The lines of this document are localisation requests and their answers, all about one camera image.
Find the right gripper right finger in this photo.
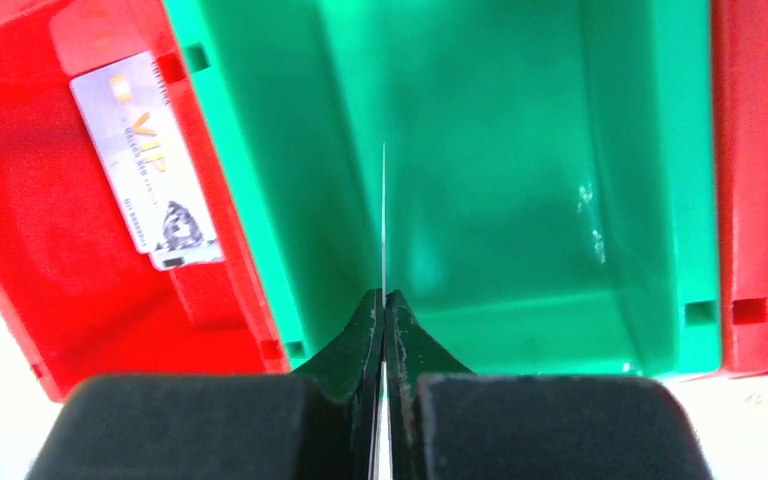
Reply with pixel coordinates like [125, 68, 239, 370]
[383, 291, 712, 479]

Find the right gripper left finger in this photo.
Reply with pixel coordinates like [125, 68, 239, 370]
[28, 290, 385, 479]

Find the gold card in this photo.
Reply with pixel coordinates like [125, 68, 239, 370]
[371, 142, 392, 479]

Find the silver VIP card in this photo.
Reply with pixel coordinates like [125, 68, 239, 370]
[69, 51, 218, 254]

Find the green bin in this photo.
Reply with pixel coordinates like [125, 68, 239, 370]
[165, 1, 722, 378]

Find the left red bin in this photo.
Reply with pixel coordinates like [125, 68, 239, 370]
[0, 1, 289, 401]

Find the red bin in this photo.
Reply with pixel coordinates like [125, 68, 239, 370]
[0, 1, 289, 401]
[712, 1, 768, 377]

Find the right red bin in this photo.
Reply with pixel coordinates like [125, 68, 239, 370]
[712, 1, 768, 377]

